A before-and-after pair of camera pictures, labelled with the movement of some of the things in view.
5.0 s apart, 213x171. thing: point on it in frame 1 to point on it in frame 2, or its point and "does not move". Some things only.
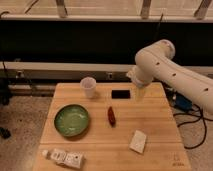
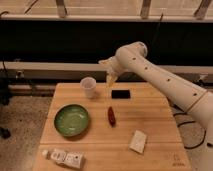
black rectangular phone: x=121 y=94 does not move
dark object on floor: x=5 y=133 does not move
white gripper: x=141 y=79 to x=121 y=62
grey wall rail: x=63 y=72 does not move
